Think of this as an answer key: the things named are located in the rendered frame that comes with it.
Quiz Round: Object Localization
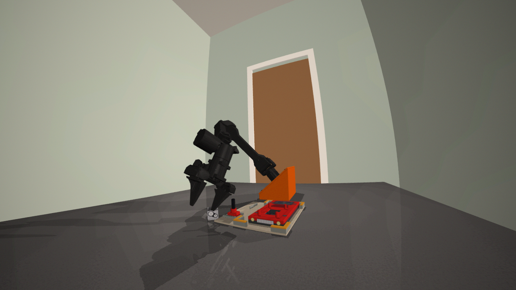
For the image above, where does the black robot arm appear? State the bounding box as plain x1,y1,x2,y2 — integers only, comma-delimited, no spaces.
193,120,279,181

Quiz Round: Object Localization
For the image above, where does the red toy car body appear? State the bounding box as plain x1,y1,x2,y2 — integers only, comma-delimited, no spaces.
248,200,300,226

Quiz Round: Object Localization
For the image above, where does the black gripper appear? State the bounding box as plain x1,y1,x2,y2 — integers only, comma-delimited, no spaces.
184,157,236,211

